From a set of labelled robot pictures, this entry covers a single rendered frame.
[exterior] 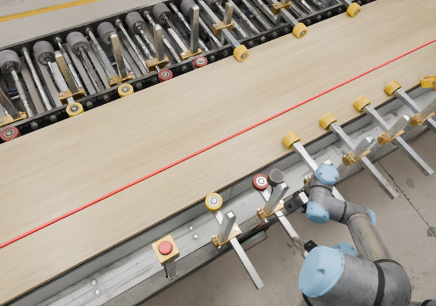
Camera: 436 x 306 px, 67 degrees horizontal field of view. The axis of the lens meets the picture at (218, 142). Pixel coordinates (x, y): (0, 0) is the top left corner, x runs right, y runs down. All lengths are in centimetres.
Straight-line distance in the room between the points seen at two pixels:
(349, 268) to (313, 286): 9
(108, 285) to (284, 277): 120
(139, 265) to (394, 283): 123
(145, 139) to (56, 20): 238
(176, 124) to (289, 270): 132
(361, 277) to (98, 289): 128
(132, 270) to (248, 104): 104
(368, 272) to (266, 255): 167
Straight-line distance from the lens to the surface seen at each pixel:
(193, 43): 209
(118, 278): 177
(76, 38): 229
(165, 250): 114
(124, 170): 162
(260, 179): 160
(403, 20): 277
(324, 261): 79
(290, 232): 160
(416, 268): 287
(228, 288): 237
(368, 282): 82
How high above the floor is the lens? 235
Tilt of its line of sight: 59 degrees down
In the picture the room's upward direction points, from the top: 9 degrees clockwise
